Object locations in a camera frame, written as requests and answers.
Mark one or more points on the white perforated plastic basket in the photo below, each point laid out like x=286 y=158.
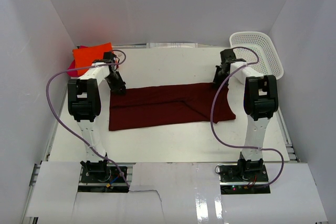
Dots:
x=261 y=44

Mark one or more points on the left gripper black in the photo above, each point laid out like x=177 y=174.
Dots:
x=116 y=83

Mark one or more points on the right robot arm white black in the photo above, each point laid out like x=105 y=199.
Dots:
x=260 y=103

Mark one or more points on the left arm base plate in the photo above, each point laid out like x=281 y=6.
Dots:
x=101 y=177

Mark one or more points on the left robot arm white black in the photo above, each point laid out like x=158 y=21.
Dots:
x=84 y=104

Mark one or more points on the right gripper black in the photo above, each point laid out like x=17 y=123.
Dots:
x=220 y=74

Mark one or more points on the dark red t shirt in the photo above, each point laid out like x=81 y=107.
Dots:
x=165 y=105

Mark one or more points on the folded pink t shirt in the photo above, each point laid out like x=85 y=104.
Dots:
x=73 y=73

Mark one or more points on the folded orange t shirt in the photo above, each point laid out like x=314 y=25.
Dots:
x=85 y=56

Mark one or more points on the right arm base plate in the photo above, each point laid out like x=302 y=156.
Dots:
x=232 y=182

